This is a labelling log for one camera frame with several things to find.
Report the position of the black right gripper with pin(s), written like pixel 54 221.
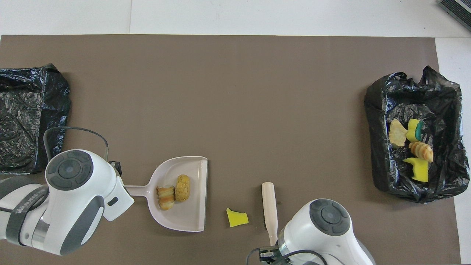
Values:
pixel 269 254

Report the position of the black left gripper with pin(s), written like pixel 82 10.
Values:
pixel 116 167

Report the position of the notched yellow sponge piece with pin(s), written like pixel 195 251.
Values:
pixel 236 218
pixel 419 171

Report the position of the striped croissant piece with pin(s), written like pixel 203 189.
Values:
pixel 422 151
pixel 166 197
pixel 397 133

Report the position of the brown oval bread piece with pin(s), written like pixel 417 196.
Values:
pixel 183 187

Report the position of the beige plastic dustpan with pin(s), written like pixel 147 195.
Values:
pixel 187 217

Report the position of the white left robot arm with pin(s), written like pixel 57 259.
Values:
pixel 73 198

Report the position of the black bag lined bin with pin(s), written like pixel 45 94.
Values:
pixel 18 95
pixel 379 121

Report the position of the brown table mat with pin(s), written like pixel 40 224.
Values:
pixel 257 92

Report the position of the grey ribbed device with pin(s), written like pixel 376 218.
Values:
pixel 458 9

